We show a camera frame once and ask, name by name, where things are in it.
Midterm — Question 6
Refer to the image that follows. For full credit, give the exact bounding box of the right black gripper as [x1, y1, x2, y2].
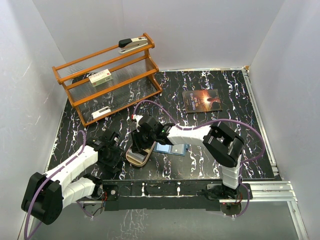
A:
[131, 128, 156, 153]

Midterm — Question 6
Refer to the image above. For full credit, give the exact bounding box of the blue leather card holder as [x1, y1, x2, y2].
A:
[153, 142, 190, 156]

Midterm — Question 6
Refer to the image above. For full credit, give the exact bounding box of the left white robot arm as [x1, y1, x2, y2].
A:
[21, 130, 124, 225]

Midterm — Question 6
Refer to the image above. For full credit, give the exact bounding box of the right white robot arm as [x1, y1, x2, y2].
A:
[130, 114, 244, 199]

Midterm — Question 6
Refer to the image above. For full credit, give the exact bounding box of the stack of cards in tray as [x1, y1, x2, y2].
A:
[129, 152, 148, 163]

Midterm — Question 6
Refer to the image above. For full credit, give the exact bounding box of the white card on rack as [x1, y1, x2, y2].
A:
[91, 106, 111, 120]

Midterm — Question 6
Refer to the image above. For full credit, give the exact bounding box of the dark book with sunset cover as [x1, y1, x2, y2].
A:
[182, 89, 223, 114]

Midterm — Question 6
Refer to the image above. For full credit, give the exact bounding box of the orange wooden three-tier rack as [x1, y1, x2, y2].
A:
[52, 33, 163, 127]

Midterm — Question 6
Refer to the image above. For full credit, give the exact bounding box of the green and white small box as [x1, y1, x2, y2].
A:
[88, 69, 113, 87]

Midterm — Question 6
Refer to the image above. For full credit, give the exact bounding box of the black and beige stapler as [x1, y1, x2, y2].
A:
[118, 36, 148, 54]

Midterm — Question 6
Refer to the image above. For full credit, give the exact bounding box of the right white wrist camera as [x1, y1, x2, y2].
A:
[131, 114, 143, 131]

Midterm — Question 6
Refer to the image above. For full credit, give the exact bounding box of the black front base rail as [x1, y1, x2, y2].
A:
[102, 179, 253, 211]

